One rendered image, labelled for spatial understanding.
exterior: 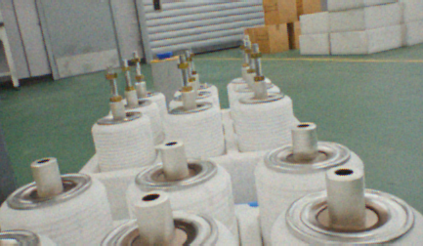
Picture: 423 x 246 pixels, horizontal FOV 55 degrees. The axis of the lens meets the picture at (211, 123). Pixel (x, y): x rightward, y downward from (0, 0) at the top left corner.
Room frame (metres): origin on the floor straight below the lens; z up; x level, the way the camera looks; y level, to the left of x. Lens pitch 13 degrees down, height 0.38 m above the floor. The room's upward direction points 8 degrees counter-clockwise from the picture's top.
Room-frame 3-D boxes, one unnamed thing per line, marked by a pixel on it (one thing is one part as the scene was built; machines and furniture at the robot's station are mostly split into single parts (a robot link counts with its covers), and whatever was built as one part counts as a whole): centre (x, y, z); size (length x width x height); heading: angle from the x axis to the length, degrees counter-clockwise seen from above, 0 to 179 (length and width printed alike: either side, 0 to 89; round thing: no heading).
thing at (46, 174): (0.36, 0.16, 0.26); 0.02 x 0.02 x 0.03
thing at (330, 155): (0.35, -0.08, 0.25); 0.08 x 0.08 x 0.01
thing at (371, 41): (3.41, -1.36, 0.09); 0.39 x 0.39 x 0.18; 27
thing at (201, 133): (0.66, 0.03, 0.16); 0.10 x 0.10 x 0.18
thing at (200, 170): (0.35, 0.04, 0.25); 0.08 x 0.08 x 0.01
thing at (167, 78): (1.07, 0.09, 0.16); 0.07 x 0.07 x 0.31; 88
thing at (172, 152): (0.35, 0.04, 0.26); 0.02 x 0.02 x 0.03
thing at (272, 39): (4.67, -0.81, 0.15); 0.30 x 0.24 x 0.30; 23
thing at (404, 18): (3.58, -1.75, 0.27); 0.39 x 0.39 x 0.18; 25
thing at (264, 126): (0.66, -0.09, 0.16); 0.10 x 0.10 x 0.18
